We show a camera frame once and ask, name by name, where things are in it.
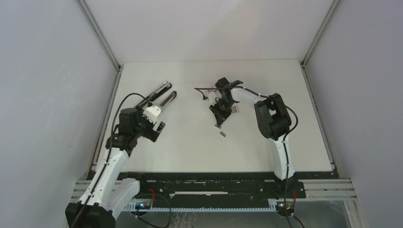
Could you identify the black stapler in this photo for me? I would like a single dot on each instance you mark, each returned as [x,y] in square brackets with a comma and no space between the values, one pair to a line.
[155,94]

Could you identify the aluminium frame rail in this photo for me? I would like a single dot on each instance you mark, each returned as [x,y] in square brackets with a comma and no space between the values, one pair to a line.
[242,195]

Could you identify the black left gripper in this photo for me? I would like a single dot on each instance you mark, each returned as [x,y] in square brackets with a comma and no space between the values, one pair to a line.
[151,135]

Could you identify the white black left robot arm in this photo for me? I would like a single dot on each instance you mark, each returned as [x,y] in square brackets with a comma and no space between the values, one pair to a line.
[101,204]

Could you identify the red staple box tray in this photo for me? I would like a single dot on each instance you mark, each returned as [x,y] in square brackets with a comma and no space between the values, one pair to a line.
[234,109]

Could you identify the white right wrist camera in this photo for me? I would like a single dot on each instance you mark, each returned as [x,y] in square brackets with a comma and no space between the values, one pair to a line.
[213,96]

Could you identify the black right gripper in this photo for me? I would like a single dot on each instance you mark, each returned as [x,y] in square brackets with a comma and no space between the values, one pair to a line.
[221,116]

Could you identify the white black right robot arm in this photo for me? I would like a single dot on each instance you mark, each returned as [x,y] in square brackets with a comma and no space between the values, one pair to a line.
[273,119]

